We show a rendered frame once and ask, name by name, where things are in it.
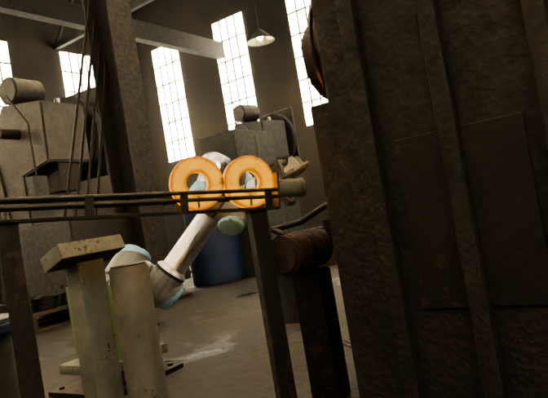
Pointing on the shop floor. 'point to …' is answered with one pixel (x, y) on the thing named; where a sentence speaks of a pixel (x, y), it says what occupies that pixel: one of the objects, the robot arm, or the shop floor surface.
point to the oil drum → (218, 258)
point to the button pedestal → (91, 311)
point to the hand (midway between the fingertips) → (306, 165)
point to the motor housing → (315, 307)
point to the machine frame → (438, 184)
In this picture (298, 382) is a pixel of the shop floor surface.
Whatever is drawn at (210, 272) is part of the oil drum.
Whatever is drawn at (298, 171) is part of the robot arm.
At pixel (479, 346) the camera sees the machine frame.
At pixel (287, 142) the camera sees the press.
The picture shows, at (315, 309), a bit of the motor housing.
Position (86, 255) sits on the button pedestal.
